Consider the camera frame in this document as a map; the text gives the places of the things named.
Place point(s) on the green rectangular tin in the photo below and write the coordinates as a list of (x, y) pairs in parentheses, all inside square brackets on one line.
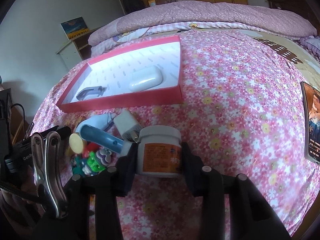
[(78, 164)]

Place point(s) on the red shallow cardboard box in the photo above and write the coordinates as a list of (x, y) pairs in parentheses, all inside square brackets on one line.
[(112, 70)]

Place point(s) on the white earbuds case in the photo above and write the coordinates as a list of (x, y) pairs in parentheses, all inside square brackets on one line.
[(145, 78)]

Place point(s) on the white wall charger plug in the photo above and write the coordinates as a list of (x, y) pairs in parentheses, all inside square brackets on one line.
[(127, 126)]

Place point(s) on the white jar orange label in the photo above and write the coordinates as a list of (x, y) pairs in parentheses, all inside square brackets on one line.
[(159, 152)]

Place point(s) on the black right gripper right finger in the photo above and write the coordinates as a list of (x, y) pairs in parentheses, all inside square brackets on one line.
[(251, 216)]

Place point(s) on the blue inhaler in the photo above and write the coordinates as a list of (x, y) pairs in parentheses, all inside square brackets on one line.
[(101, 138)]

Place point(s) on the dark wooden headboard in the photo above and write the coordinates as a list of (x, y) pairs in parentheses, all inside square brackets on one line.
[(299, 7)]

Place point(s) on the metal spring clamp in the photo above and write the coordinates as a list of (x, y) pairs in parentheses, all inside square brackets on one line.
[(49, 189)]

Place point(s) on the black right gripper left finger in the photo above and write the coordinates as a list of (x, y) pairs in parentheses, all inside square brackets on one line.
[(113, 182)]

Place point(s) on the white purple pillow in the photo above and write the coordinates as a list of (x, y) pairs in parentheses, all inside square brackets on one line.
[(312, 45)]

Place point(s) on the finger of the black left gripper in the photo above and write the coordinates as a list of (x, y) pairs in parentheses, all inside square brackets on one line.
[(63, 131)]

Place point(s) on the white bedside shelf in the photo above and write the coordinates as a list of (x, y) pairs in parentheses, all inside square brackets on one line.
[(76, 50)]

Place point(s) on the light blue oval case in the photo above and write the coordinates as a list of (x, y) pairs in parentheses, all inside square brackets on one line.
[(103, 122)]

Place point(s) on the blue yellow picture card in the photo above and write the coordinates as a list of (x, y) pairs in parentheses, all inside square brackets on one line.
[(75, 27)]

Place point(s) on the grey metal clip tool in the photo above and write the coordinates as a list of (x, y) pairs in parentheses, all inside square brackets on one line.
[(97, 91)]

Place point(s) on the pink floral bed sheet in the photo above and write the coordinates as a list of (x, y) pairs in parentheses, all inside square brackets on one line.
[(242, 113)]

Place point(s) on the red green cartoon figurine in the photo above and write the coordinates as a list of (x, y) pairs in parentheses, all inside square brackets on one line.
[(95, 158)]

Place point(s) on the pink folded quilt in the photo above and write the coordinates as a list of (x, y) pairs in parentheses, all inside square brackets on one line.
[(281, 22)]

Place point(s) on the portrait book cover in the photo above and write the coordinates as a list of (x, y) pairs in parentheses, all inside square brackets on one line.
[(312, 129)]

